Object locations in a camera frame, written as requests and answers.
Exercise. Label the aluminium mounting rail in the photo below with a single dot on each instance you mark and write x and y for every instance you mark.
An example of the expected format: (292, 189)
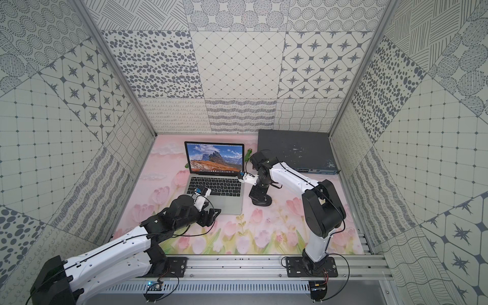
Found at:
(272, 267)

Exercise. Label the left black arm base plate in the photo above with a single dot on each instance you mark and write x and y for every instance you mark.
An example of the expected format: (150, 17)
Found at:
(170, 266)

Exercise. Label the silver open laptop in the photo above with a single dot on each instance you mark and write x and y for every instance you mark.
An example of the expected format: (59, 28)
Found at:
(216, 166)

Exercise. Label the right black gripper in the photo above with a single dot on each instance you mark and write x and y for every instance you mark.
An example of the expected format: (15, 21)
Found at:
(262, 192)

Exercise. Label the green plastic toy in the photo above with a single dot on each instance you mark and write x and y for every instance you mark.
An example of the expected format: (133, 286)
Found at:
(248, 155)

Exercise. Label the pink floral table mat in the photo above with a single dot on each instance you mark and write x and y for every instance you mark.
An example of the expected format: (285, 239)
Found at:
(278, 229)

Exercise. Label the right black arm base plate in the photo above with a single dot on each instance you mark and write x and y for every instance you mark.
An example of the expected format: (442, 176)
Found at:
(301, 267)

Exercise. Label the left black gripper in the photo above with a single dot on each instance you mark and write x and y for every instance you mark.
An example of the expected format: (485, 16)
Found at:
(208, 216)

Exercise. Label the dark grey network switch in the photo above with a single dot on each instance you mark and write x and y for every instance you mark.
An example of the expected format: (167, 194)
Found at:
(307, 152)

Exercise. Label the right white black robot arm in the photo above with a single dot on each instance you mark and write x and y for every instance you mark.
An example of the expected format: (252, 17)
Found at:
(324, 212)

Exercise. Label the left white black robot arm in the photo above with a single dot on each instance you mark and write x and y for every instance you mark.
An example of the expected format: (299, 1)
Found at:
(137, 253)

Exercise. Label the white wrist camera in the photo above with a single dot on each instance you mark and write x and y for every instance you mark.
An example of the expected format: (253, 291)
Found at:
(200, 197)
(247, 178)

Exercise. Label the black wireless mouse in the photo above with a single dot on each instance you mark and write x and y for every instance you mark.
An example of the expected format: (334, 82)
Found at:
(260, 198)

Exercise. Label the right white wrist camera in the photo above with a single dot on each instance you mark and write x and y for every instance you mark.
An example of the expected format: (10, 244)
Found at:
(247, 178)

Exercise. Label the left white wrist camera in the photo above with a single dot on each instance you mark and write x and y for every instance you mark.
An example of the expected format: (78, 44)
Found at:
(200, 197)

